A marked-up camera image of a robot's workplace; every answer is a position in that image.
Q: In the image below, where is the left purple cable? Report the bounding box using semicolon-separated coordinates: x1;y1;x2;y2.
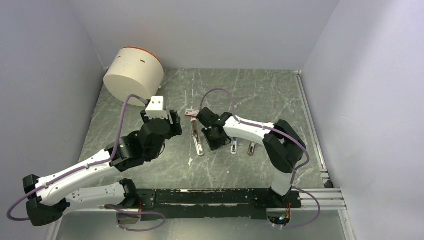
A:
6;94;167;232

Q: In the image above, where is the cream cylindrical drum orange rim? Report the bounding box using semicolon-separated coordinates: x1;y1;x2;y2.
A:
103;46;165;102

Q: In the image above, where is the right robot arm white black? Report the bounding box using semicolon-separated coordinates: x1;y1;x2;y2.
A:
196;107;306;207

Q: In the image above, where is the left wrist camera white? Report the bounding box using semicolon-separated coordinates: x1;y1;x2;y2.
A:
145;96;168;120

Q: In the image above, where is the red white staple box sleeve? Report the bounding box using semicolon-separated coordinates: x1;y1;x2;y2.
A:
184;108;199;118

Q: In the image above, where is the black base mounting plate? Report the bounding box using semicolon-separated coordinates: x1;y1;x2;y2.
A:
117;188;302;220

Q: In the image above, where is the aluminium rail frame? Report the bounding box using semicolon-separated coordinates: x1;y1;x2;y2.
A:
58;69;354;240

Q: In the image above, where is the beige brown small stapler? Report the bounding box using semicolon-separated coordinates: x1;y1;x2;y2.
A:
247;141;256;156

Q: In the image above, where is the long white stapler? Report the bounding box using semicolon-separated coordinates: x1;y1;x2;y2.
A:
190;118;204;156

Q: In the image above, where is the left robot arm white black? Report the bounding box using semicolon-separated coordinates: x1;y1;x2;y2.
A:
22;110;183;227

